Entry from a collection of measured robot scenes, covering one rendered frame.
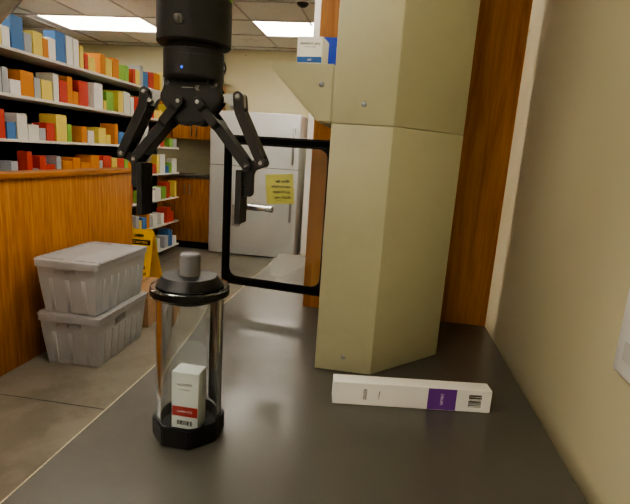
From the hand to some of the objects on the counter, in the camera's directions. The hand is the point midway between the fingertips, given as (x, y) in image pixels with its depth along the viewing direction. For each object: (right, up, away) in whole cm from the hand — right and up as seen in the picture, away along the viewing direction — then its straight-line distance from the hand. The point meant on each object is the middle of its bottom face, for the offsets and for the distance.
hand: (191, 210), depth 63 cm
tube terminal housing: (+31, -27, +43) cm, 60 cm away
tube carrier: (-2, -31, +6) cm, 32 cm away
